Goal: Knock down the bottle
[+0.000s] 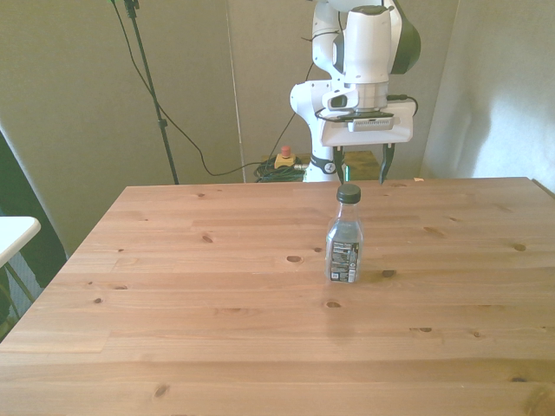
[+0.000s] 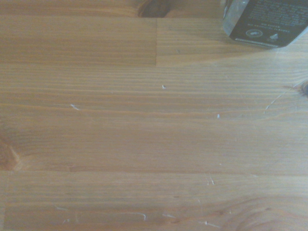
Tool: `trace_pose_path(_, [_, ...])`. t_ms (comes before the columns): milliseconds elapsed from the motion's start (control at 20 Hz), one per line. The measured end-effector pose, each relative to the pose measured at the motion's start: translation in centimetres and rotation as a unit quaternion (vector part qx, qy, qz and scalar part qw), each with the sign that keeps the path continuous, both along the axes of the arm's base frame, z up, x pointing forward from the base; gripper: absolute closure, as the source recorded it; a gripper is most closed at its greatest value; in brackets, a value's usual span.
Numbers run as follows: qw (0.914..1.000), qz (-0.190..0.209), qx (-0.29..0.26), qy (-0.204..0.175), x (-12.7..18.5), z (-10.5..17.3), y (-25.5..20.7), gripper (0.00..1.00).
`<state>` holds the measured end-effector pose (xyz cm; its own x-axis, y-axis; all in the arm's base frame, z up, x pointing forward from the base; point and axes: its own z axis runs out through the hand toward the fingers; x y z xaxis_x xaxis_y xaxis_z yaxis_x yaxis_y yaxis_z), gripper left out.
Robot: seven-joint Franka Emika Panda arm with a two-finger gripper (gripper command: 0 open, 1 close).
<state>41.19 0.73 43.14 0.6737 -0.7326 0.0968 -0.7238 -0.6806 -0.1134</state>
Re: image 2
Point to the clear bottle with black label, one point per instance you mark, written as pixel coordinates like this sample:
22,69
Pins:
267,21

